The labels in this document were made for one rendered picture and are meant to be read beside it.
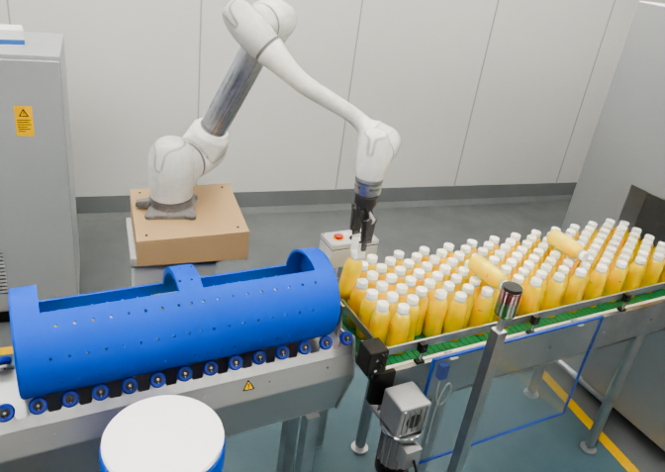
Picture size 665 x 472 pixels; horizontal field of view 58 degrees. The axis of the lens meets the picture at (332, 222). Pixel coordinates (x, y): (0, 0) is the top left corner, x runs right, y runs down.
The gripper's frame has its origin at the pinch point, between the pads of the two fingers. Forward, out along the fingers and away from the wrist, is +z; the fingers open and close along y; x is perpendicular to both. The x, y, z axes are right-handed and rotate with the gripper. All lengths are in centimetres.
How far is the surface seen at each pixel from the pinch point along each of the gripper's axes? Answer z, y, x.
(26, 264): 78, -149, -102
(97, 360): 7, 24, -87
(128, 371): 13, 23, -80
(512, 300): -5, 48, 25
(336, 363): 29.0, 21.9, -15.6
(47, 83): -17, -146, -84
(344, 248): 9.5, -14.7, 3.8
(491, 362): 19, 47, 25
